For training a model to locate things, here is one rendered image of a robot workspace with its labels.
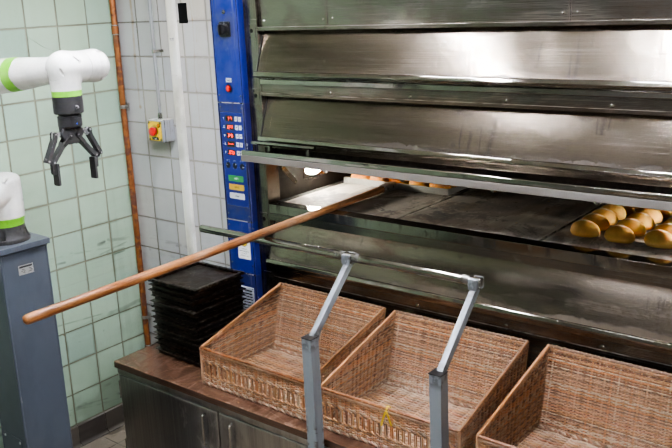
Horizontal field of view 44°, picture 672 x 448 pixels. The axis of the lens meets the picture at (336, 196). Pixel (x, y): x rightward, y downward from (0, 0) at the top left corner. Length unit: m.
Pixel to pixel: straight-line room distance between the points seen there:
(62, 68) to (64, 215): 1.38
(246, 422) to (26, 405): 0.82
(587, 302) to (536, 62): 0.78
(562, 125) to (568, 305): 0.59
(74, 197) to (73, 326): 0.60
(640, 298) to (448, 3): 1.13
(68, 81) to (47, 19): 1.20
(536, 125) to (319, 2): 0.97
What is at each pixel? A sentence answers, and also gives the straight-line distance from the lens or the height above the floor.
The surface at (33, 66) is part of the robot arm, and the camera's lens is 2.97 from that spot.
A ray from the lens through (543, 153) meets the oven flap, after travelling 2.76.
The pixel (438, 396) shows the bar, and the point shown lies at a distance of 2.48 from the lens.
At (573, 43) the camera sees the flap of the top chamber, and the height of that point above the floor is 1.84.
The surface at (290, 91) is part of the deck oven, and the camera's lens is 3.34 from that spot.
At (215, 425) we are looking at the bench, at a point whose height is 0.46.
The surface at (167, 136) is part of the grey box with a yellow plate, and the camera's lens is 3.84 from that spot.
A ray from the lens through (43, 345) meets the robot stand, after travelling 3.35.
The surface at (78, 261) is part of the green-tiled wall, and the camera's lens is 4.06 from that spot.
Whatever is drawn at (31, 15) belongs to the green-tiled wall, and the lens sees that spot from 3.86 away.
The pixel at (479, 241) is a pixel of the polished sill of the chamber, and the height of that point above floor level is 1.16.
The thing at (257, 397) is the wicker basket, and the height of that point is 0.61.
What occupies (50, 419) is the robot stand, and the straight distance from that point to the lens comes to 3.46.
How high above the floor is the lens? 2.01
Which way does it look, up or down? 13 degrees down
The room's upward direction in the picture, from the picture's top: 3 degrees counter-clockwise
